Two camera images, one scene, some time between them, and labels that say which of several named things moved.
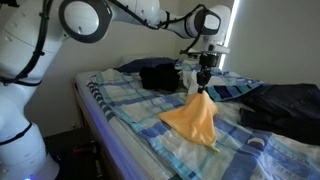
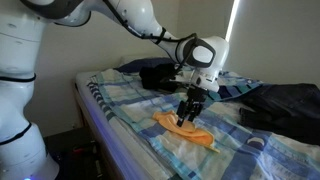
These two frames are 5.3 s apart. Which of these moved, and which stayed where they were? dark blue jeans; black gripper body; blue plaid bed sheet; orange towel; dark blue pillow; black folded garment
Moved: black gripper body; orange towel
Stayed: dark blue pillow; dark blue jeans; blue plaid bed sheet; black folded garment
